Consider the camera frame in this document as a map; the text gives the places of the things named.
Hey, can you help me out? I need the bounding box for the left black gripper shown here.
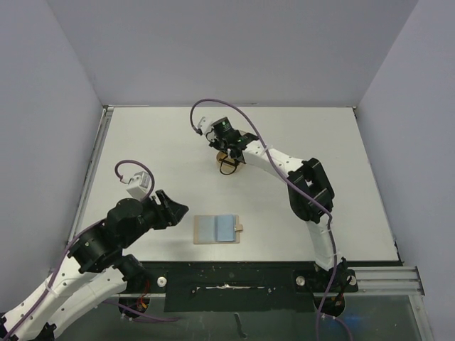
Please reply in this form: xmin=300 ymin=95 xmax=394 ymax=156
xmin=121 ymin=189 xmax=188 ymax=248

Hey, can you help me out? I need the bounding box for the beige leather card holder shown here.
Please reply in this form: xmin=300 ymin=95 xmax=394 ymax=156
xmin=193 ymin=215 xmax=243 ymax=244

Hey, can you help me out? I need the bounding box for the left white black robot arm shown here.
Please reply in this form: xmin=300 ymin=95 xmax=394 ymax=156
xmin=1 ymin=190 xmax=188 ymax=340

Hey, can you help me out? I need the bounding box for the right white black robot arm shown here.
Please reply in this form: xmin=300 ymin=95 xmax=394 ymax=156
xmin=197 ymin=117 xmax=342 ymax=291

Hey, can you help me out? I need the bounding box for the tan oval wooden tray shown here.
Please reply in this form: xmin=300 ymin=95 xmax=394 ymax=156
xmin=216 ymin=151 xmax=245 ymax=175

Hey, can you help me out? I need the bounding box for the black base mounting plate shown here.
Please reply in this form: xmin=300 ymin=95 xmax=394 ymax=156
xmin=114 ymin=261 xmax=358 ymax=317

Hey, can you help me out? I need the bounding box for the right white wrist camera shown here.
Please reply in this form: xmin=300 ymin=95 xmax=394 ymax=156
xmin=196 ymin=117 xmax=213 ymax=136

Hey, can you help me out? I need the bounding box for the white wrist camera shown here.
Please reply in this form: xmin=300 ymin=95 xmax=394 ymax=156
xmin=120 ymin=171 xmax=151 ymax=201
xmin=196 ymin=117 xmax=213 ymax=136

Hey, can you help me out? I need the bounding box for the short black cable loop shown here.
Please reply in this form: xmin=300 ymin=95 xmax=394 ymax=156
xmin=219 ymin=152 xmax=246 ymax=175

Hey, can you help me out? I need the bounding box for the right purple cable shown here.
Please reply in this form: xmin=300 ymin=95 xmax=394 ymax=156
xmin=190 ymin=98 xmax=356 ymax=341

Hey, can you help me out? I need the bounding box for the purple cable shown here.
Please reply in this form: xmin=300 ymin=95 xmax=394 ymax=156
xmin=190 ymin=98 xmax=356 ymax=341
xmin=3 ymin=160 xmax=181 ymax=341

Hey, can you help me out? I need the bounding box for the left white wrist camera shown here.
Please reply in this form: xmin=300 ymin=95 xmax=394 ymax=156
xmin=120 ymin=171 xmax=151 ymax=201

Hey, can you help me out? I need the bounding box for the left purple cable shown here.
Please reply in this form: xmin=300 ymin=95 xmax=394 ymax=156
xmin=3 ymin=160 xmax=181 ymax=341

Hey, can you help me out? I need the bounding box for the aluminium extrusion rail left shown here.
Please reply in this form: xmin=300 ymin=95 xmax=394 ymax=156
xmin=67 ymin=106 xmax=114 ymax=244

